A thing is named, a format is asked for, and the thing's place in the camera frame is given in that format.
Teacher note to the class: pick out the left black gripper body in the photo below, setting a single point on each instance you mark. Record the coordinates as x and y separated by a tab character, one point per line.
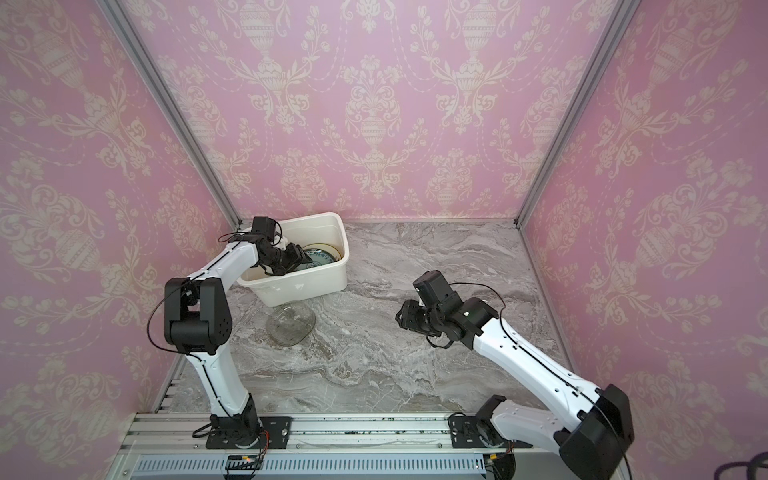
277	261

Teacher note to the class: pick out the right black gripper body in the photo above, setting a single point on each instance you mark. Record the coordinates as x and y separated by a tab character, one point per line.
414	315

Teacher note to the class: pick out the small blue patterned plate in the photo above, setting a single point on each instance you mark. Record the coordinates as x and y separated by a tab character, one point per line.
319	257

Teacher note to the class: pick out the clear glass plate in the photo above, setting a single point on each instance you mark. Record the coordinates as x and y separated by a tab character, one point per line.
289	324

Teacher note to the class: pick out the beige plate brown rim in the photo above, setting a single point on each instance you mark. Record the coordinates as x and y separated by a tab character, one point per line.
335	251

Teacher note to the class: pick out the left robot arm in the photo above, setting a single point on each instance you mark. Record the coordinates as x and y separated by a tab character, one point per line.
198	324

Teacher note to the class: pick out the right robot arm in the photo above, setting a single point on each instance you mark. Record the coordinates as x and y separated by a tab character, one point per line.
589	427

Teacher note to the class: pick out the white plastic bin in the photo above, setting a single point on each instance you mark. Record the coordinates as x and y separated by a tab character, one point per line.
307	283

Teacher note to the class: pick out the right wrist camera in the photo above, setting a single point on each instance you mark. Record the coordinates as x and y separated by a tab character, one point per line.
435	292

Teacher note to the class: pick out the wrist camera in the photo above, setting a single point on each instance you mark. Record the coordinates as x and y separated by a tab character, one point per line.
435	292
268	228

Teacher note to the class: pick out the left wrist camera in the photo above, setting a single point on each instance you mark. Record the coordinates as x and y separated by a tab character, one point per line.
268	228

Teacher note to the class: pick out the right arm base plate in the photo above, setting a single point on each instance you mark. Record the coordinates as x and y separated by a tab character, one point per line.
469	432

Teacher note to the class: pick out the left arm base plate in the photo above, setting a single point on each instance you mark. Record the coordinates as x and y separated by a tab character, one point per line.
271	432

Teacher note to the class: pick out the aluminium mounting rail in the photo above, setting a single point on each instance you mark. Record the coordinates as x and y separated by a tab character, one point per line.
327	446

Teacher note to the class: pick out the left corner aluminium post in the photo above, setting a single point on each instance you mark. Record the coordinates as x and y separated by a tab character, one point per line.
117	17

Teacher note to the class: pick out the corner aluminium post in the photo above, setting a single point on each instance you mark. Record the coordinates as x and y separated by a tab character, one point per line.
117	17
596	66

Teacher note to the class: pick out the right corner aluminium post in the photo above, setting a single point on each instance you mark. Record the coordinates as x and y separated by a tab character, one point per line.
596	66

